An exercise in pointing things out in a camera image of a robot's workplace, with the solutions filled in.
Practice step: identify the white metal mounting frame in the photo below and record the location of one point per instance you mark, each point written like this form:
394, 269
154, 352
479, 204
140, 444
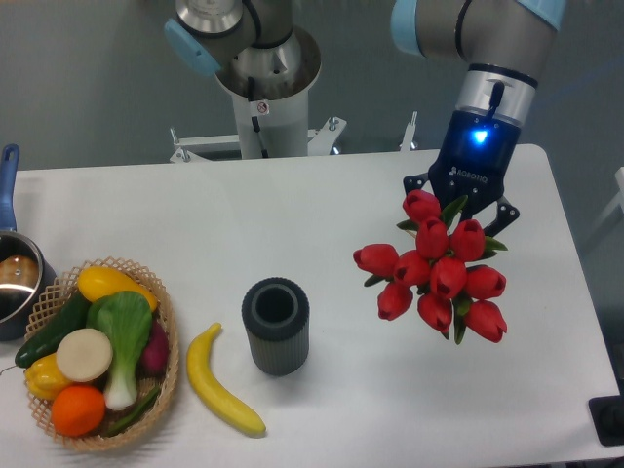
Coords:
321, 142

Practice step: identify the green bean pod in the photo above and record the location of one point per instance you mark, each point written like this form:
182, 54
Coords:
135, 414

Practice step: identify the purple sweet potato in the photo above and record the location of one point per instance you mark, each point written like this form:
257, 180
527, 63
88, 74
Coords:
154, 357

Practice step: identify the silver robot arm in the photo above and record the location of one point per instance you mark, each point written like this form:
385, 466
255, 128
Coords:
504, 43

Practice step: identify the dark green cucumber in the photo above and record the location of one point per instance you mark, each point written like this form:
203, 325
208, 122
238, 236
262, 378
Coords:
71, 317

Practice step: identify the white chair part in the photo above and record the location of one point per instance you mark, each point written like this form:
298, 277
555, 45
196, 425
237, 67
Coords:
611, 215

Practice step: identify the yellow bell pepper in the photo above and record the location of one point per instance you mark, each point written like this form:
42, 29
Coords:
44, 380

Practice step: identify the dark grey ribbed vase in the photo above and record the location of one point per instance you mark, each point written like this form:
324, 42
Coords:
276, 314

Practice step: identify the red tulip bouquet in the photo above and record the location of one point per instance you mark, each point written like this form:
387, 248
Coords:
443, 276

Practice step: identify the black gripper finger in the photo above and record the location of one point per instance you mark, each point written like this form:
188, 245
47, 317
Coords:
505, 215
414, 186

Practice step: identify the green bok choy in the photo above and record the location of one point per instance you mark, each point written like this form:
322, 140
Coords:
125, 318

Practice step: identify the blue handled saucepan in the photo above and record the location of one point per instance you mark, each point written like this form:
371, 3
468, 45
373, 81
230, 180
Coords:
25, 273

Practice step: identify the black box at table edge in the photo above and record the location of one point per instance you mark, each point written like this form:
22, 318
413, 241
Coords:
607, 416

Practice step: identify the orange fruit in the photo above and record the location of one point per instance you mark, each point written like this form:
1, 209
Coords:
78, 410

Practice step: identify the yellow squash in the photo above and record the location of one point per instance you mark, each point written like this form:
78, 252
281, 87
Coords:
96, 282

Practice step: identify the yellow banana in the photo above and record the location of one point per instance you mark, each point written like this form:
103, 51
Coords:
220, 401

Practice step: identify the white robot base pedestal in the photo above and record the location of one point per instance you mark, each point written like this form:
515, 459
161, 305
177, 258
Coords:
269, 88

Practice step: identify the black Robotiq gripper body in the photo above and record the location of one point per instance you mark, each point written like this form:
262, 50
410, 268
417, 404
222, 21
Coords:
473, 161

